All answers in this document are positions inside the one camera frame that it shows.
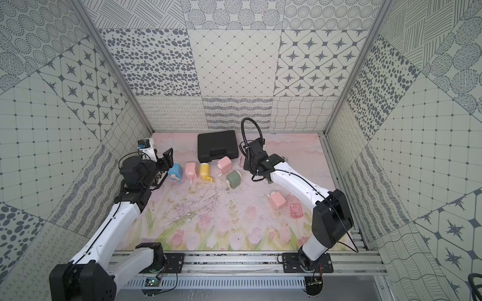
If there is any pink transparent tray back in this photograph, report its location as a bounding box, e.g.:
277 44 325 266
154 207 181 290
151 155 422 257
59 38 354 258
239 156 246 169

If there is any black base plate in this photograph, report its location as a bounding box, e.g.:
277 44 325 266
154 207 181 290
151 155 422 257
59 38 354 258
279 252 334 273
164 253 185 274

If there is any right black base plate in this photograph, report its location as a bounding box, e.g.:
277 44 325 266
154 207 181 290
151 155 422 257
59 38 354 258
279 252 334 273

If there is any black plastic tool case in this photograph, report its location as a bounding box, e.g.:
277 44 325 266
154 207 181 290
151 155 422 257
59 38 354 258
197 130 239 163

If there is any yellow pencil sharpener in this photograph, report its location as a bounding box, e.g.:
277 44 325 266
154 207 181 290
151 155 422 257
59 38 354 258
200 163 213 183

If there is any pink pencil sharpener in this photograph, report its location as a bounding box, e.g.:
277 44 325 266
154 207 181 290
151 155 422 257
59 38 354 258
217 156 232 177
268 191 287 210
185 162 198 184

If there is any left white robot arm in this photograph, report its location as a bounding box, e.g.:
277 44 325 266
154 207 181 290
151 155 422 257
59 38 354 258
49 146 174 300

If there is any green pencil sharpener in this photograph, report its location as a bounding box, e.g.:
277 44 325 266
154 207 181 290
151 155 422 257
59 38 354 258
226 171 242 189

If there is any pink pencil sharpener back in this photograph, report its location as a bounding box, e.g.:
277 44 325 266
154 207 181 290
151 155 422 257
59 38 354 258
217 156 232 177

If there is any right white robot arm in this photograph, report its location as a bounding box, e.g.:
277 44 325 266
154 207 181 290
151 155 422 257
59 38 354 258
239 137 354 272

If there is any pink pencil sharpener front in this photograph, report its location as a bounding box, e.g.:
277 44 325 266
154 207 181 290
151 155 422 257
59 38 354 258
185 162 198 184

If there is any blue pencil sharpener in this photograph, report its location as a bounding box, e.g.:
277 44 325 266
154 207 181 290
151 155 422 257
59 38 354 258
168 162 184 184

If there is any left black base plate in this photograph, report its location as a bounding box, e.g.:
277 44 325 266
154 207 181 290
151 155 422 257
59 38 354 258
164 253 185 274

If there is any aluminium mounting rail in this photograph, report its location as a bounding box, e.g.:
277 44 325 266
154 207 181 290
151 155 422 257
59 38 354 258
124 251 388 291

